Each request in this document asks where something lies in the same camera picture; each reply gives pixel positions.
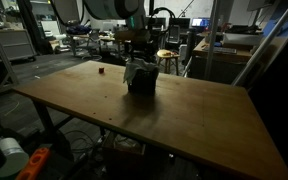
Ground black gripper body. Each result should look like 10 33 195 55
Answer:
126 39 156 62

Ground white grey knitted cloth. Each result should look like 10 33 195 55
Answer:
122 58 160 86

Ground black perforated box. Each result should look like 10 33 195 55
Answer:
127 66 160 96

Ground cardboard box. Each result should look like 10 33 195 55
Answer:
102 131 147 168

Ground white box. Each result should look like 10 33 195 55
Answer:
222 32 264 48

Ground round wooden stool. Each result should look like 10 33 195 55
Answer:
156 49 181 76

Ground cluttered wooden desk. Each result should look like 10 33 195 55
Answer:
98 32 132 62

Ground mesh back office chair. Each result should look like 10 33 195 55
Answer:
167 24 182 45

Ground black vertical pole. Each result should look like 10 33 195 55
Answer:
147 0 156 18

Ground blue bag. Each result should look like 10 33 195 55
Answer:
66 23 93 36

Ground lit blue computer monitor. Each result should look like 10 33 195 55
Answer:
191 17 211 29

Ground silver aluminium pole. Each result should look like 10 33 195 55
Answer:
231 0 288 88
203 0 222 82

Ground computer keyboard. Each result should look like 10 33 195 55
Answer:
202 45 238 56

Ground wooden top workbench cabinet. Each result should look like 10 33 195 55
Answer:
187 35 287 86

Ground black table leg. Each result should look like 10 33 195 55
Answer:
32 99 57 143

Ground grey drawer cabinet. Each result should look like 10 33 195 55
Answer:
0 29 38 62

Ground orange plastic tool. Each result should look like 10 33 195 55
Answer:
15 147 52 180

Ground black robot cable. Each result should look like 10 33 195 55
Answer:
146 6 177 38

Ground loose floor cables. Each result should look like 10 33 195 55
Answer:
63 129 102 155

